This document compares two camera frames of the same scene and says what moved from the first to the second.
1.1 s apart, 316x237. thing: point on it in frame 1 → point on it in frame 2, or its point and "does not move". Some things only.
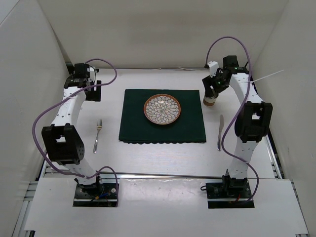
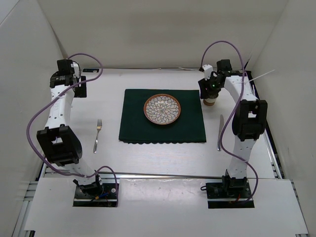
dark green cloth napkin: [136, 128] does not move
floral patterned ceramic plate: [162, 109] does not move
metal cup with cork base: [209, 101] does not move
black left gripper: [94, 96] → [80, 92]
